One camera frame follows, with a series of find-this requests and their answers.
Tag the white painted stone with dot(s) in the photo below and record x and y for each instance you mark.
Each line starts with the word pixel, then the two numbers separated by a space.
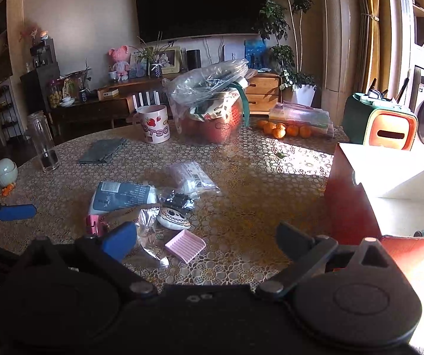
pixel 173 219

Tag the wooden drawer cabinet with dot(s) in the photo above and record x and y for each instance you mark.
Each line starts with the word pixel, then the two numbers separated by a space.
pixel 263 94

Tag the black cabinet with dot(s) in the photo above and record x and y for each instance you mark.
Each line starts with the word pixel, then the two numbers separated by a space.
pixel 40 81

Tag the small white bowl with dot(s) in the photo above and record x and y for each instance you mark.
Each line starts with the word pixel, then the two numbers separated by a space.
pixel 67 101

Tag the pink clip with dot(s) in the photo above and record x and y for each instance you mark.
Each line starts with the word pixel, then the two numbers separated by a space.
pixel 94 225

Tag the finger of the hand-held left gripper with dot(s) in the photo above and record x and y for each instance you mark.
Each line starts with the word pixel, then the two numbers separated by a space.
pixel 16 212

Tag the grass plant in vase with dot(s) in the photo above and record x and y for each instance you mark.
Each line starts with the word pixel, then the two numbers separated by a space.
pixel 155 69

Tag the cream photo frame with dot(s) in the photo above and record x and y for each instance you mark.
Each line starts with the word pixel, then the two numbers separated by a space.
pixel 169 59

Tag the patterned cloth desktop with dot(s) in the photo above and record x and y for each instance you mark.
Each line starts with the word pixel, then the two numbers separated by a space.
pixel 256 192

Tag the black speaker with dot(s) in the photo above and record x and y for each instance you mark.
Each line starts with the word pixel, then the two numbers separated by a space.
pixel 193 59

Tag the clear glass jar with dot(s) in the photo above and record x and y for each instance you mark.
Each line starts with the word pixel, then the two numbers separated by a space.
pixel 41 140

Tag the black television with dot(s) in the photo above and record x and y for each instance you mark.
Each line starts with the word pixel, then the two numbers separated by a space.
pixel 201 3

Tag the snack jar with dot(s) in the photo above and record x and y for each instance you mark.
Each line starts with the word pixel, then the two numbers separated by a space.
pixel 54 95

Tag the dark wooden sideboard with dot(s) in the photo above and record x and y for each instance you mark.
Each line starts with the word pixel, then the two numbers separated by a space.
pixel 93 112

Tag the pink ribbed tray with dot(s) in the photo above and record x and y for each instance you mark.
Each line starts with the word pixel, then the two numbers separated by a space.
pixel 185 246

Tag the blue picture box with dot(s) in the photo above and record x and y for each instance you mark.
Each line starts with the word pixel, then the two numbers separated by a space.
pixel 255 53

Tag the pink plush toy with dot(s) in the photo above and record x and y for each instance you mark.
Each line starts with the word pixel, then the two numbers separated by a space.
pixel 119 61

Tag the clear zip bag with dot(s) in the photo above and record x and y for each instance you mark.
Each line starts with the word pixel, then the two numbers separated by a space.
pixel 193 177

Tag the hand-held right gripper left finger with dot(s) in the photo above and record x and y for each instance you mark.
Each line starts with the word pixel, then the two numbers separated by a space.
pixel 119 240

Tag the crumpled clear plastic bag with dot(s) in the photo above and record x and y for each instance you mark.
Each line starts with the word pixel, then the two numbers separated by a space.
pixel 204 81

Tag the white router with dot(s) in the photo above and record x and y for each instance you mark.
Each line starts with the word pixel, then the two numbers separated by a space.
pixel 145 100

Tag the white strawberry print mug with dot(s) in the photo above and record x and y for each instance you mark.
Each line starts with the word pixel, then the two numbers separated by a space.
pixel 156 125

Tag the silver snack packet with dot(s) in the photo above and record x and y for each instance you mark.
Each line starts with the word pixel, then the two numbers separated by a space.
pixel 149 236

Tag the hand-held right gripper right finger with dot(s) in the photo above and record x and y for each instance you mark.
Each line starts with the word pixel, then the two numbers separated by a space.
pixel 289 238

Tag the pale green bowl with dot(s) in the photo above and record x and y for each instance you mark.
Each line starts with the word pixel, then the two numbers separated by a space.
pixel 5 172

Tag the grey cloth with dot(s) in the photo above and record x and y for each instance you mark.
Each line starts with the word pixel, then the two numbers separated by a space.
pixel 103 150

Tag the blue and white packet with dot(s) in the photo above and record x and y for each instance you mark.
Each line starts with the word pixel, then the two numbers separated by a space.
pixel 123 196

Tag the small picture card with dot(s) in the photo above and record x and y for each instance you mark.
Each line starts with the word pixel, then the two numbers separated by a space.
pixel 138 66

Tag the beige curtain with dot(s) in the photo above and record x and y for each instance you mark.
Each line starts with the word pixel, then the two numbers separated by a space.
pixel 367 26

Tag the orange peel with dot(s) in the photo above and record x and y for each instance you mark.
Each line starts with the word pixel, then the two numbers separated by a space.
pixel 6 190

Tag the flat cardboard box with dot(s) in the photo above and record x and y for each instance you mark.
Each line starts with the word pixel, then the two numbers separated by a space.
pixel 107 93

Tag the red cardboard box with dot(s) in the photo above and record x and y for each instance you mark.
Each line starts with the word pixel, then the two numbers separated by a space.
pixel 349 192

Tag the potted tree white pot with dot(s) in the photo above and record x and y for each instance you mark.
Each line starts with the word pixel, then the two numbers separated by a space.
pixel 302 94

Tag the orange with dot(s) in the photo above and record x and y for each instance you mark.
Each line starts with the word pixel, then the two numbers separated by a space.
pixel 279 131
pixel 269 128
pixel 304 131
pixel 292 130
pixel 262 122

